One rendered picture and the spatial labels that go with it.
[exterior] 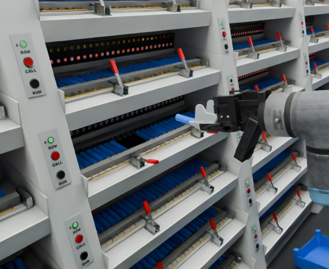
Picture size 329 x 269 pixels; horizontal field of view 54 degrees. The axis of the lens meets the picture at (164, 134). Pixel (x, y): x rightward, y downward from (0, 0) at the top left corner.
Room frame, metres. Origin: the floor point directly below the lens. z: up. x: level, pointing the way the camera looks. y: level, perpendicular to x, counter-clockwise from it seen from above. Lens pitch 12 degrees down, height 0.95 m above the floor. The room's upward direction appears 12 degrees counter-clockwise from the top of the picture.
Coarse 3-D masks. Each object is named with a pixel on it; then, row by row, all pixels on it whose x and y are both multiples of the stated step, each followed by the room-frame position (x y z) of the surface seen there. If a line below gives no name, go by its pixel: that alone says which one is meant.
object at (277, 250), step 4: (308, 208) 1.61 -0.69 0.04; (304, 212) 1.57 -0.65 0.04; (308, 212) 1.60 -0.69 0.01; (304, 216) 1.57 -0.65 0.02; (300, 220) 1.53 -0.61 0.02; (296, 224) 1.49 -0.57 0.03; (300, 224) 1.52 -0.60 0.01; (292, 228) 1.46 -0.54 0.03; (296, 228) 1.49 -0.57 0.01; (288, 232) 1.42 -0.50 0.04; (292, 232) 1.45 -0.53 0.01; (288, 236) 1.42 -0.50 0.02; (284, 240) 1.39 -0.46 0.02; (280, 244) 1.36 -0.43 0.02; (284, 244) 1.38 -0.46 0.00; (276, 248) 1.33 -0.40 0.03; (280, 248) 1.36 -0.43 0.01; (272, 252) 1.30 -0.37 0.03; (276, 252) 1.32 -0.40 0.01; (268, 256) 1.27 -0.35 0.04; (272, 256) 1.30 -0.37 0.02; (268, 260) 1.27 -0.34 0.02; (268, 264) 1.27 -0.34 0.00
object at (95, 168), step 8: (184, 128) 1.01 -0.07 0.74; (160, 136) 0.95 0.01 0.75; (168, 136) 0.96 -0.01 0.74; (176, 136) 0.98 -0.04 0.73; (184, 136) 0.99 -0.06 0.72; (144, 144) 0.90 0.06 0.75; (152, 144) 0.91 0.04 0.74; (160, 144) 0.94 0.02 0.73; (168, 144) 0.94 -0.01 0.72; (128, 152) 0.85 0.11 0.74; (136, 152) 0.86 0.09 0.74; (152, 152) 0.89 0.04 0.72; (104, 160) 0.80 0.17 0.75; (112, 160) 0.81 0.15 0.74; (120, 160) 0.83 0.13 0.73; (88, 168) 0.76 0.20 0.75; (96, 168) 0.77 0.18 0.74; (104, 168) 0.79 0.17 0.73; (112, 168) 0.79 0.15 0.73; (88, 176) 0.76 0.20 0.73
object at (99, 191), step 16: (160, 112) 1.12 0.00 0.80; (112, 128) 0.97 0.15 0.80; (176, 144) 0.96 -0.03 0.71; (192, 144) 0.96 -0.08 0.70; (208, 144) 1.03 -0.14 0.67; (160, 160) 0.86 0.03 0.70; (176, 160) 0.92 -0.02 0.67; (112, 176) 0.78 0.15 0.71; (128, 176) 0.78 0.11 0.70; (144, 176) 0.82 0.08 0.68; (96, 192) 0.71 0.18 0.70; (112, 192) 0.75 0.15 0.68
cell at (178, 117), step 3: (177, 114) 0.83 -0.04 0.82; (180, 114) 0.83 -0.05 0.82; (177, 117) 0.83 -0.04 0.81; (180, 117) 0.82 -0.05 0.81; (183, 117) 0.81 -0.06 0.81; (186, 117) 0.81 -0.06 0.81; (189, 117) 0.81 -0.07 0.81; (177, 120) 0.83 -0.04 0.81; (180, 120) 0.82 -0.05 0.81; (183, 120) 0.81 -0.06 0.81; (186, 120) 0.80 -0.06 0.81; (189, 120) 0.80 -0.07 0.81; (192, 120) 0.79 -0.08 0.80; (186, 123) 0.81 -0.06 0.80
